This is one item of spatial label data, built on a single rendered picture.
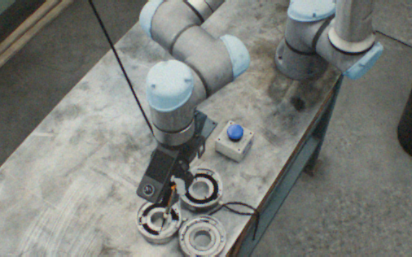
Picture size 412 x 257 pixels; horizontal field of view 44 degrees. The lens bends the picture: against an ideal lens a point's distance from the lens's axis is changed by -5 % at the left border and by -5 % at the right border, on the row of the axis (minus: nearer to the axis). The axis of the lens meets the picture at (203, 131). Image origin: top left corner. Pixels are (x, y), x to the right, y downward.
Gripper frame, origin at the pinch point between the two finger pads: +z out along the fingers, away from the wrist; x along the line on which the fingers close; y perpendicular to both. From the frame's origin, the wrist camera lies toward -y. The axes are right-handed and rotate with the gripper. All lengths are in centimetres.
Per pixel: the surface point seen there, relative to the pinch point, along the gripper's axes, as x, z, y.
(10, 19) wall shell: 159, 90, 72
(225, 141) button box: -0.6, 8.7, 21.0
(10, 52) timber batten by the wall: 143, 91, 56
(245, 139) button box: -4.4, 8.7, 23.9
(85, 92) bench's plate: 41.1, 13.1, 17.1
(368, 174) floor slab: -35, 93, 86
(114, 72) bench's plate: 38.5, 13.2, 26.7
